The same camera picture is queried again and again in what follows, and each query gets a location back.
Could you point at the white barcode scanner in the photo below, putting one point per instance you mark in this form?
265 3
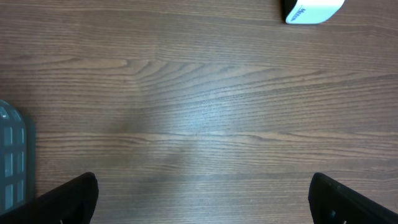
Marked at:
310 11

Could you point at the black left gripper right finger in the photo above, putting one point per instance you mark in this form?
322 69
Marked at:
333 202

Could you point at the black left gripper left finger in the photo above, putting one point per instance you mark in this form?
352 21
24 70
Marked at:
74 202

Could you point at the grey plastic mesh basket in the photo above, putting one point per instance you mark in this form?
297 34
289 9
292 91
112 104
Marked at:
17 158

